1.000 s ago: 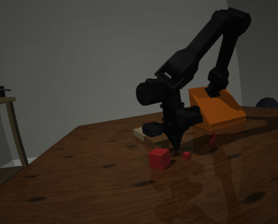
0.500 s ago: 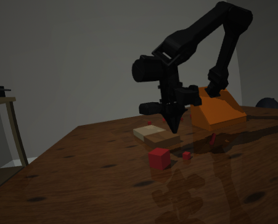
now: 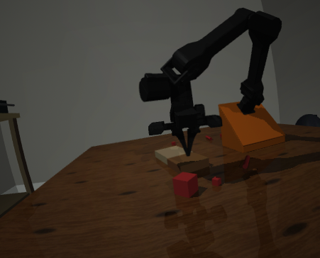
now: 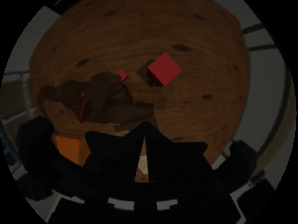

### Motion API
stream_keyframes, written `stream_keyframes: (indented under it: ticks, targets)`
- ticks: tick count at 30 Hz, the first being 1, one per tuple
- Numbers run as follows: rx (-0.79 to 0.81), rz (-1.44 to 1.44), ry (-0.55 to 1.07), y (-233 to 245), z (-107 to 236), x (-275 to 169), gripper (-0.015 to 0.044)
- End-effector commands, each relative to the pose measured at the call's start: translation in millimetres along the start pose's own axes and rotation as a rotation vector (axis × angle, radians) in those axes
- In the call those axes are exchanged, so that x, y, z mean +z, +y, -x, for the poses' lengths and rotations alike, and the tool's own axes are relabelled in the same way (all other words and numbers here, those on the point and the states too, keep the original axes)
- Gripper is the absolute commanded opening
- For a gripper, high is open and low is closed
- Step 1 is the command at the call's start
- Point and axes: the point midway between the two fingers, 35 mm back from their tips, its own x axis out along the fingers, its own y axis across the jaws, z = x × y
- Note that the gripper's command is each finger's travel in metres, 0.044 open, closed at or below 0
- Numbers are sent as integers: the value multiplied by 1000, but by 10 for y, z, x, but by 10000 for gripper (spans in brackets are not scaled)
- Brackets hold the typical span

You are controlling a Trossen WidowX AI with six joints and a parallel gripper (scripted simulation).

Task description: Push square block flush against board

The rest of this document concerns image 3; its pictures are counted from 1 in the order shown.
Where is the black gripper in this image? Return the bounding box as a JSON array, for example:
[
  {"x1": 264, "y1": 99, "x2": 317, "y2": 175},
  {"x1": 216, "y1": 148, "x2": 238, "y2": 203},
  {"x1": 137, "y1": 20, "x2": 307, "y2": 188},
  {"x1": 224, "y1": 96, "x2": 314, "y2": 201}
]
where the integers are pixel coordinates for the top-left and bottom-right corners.
[{"x1": 148, "y1": 96, "x2": 222, "y2": 156}]

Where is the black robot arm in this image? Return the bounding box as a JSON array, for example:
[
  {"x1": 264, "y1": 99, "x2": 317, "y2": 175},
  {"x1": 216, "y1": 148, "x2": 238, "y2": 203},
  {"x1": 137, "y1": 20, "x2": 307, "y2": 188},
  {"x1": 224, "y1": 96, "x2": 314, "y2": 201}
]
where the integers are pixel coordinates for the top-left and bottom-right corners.
[{"x1": 139, "y1": 8, "x2": 282, "y2": 129}]

